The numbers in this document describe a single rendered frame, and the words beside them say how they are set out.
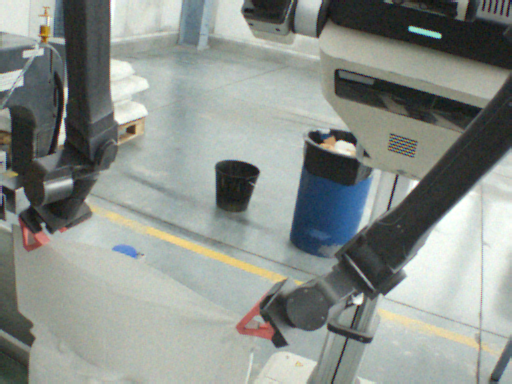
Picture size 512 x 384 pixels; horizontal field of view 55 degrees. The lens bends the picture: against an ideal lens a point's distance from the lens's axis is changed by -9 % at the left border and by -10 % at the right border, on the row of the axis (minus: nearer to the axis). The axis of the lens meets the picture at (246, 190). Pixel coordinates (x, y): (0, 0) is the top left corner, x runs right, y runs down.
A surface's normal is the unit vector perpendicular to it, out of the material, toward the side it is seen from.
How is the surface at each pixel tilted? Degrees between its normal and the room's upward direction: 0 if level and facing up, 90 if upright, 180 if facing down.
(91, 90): 106
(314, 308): 79
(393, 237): 102
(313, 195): 92
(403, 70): 40
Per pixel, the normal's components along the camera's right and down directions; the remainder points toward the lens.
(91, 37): 0.73, 0.58
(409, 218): -0.74, 0.35
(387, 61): -0.14, -0.50
